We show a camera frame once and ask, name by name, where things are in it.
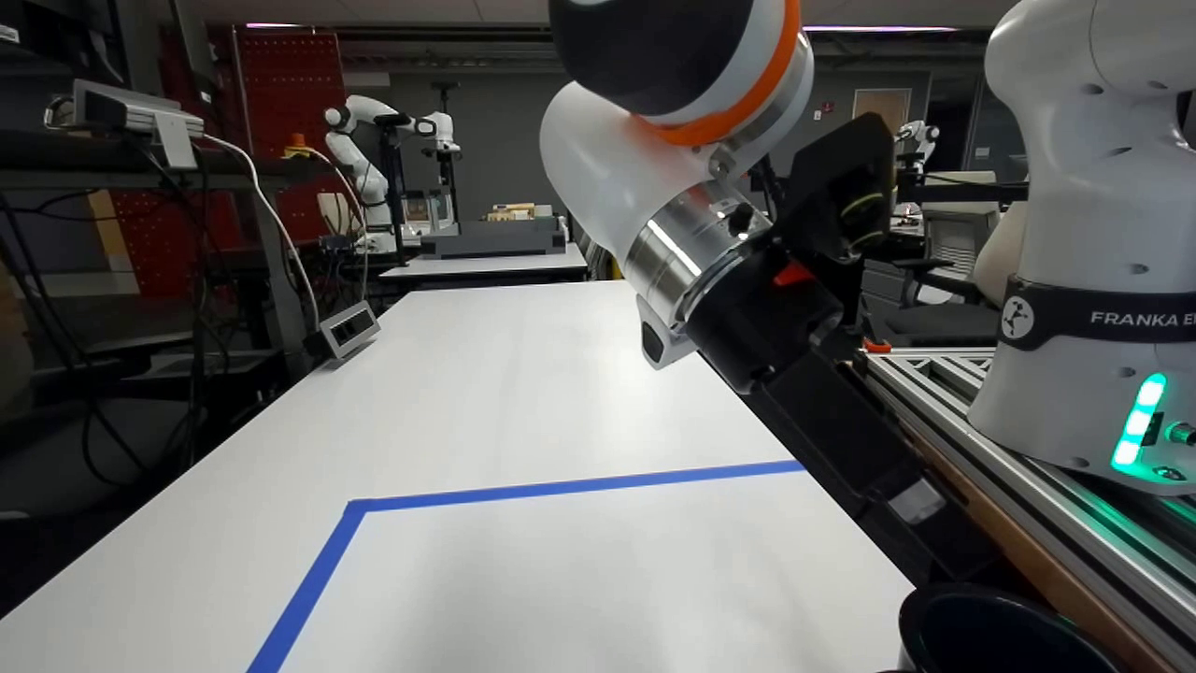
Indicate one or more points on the blue tape line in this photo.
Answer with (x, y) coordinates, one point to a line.
(500, 495)

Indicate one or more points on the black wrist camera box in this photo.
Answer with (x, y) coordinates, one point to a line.
(842, 189)

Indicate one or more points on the white stereo camera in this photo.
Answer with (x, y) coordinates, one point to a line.
(125, 113)

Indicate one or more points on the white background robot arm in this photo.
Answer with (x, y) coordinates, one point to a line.
(360, 162)

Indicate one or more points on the white background table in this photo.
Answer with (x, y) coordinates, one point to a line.
(488, 263)

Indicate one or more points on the dark metal shelf rack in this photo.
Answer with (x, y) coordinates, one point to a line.
(136, 313)

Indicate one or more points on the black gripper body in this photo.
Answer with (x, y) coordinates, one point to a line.
(761, 320)

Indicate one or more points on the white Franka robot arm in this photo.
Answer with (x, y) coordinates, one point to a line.
(1098, 189)

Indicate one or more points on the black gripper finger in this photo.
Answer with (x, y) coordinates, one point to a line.
(862, 454)

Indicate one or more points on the small white background robot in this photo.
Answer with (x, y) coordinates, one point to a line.
(916, 155)

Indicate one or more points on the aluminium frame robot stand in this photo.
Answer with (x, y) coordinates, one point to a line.
(1058, 509)

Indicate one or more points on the small grey box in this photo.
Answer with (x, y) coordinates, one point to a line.
(349, 332)

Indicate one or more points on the black case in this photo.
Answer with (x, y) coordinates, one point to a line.
(500, 238)

